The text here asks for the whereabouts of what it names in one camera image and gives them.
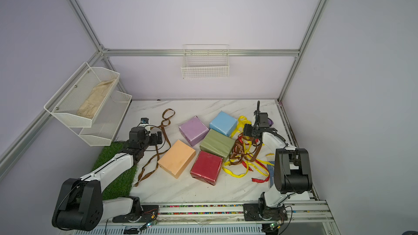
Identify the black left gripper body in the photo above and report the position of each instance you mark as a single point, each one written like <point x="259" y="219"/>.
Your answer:
<point x="152" y="140"/>

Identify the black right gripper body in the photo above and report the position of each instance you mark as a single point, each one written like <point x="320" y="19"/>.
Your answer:
<point x="251" y="131"/>

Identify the brown ribbon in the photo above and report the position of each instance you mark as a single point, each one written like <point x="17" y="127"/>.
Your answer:
<point x="244" y="150"/>
<point x="159" y="150"/>

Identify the light blue gift box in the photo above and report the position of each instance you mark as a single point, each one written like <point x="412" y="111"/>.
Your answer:
<point x="224" y="124"/>

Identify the orange gift box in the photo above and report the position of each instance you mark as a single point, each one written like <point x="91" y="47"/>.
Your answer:
<point x="177" y="158"/>

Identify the green gift box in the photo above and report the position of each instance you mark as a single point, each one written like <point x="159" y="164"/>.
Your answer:
<point x="217" y="144"/>

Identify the purple gift box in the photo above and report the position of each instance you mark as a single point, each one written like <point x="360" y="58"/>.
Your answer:
<point x="194" y="130"/>

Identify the red gift box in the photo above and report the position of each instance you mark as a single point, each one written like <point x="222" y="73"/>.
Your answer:
<point x="207" y="167"/>

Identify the yellow ribbon of blue box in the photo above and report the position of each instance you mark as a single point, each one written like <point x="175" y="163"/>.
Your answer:
<point x="237" y="134"/>

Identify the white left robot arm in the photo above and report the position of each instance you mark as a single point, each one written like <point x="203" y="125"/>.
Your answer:
<point x="80" y="204"/>

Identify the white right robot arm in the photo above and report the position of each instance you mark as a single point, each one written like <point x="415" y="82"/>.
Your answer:
<point x="292" y="173"/>

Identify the blue dotted work glove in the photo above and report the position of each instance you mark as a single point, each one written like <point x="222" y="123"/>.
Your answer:
<point x="270" y="169"/>

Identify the beige cloth in shelf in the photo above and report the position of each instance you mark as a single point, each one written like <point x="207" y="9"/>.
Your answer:
<point x="91" y="105"/>

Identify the white two-tier mesh shelf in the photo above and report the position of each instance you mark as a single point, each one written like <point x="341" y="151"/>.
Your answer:
<point x="102" y="129"/>

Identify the purple trowel pink handle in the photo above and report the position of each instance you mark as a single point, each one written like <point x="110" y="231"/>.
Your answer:
<point x="270" y="121"/>

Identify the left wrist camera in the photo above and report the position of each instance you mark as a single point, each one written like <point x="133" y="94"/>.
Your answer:
<point x="144" y="121"/>

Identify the white wire wall basket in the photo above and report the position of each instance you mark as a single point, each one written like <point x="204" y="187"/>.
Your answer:
<point x="202" y="61"/>

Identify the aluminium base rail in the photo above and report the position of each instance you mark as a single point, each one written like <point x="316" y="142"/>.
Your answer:
<point x="232" y="218"/>

